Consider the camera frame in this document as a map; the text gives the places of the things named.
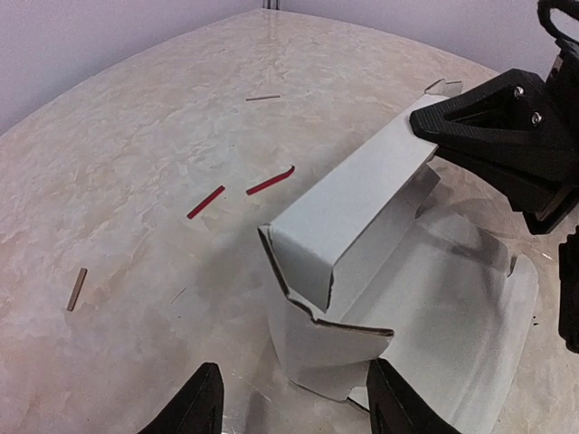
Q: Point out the bent red tape strip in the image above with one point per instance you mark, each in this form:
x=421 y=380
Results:
x=271 y=181

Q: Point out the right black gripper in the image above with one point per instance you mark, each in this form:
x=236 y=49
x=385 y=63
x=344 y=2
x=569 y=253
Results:
x=517 y=133

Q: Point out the white paper box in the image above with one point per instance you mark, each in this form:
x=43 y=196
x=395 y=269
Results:
x=370 y=264

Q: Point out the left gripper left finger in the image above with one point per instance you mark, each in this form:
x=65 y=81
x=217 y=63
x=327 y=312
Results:
x=196 y=408

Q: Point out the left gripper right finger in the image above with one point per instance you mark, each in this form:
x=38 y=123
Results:
x=396 y=408

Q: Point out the left aluminium frame post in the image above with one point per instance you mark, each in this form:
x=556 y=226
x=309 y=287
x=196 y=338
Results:
x=271 y=4

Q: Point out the straight red tape strip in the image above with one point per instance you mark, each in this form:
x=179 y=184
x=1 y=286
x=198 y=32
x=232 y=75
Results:
x=205 y=202

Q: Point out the thin distant tape strip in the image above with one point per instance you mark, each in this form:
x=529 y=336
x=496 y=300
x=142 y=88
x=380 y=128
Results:
x=262 y=97

